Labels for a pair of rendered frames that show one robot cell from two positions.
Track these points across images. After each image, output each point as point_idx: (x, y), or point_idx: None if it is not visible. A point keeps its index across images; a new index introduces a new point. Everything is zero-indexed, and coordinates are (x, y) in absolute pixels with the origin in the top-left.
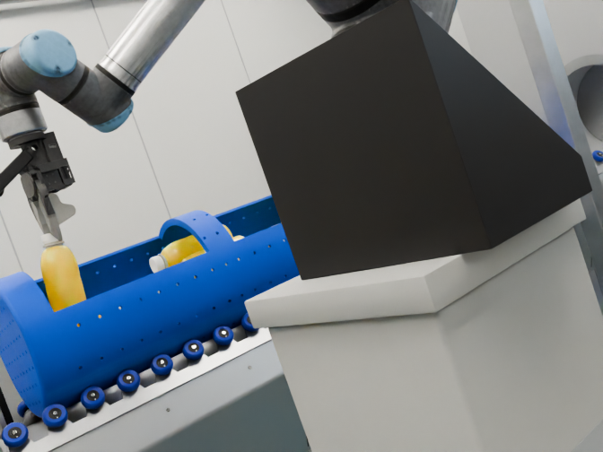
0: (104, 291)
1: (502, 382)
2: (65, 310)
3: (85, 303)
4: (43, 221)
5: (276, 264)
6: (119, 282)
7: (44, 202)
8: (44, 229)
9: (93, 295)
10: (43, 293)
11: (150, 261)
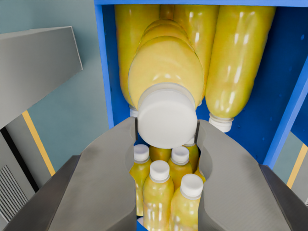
0: (269, 140)
1: None
2: (96, 23)
3: (100, 57)
4: (206, 162)
5: None
6: (262, 162)
7: (28, 203)
8: (205, 138)
9: (275, 127)
10: (104, 3)
11: (197, 186)
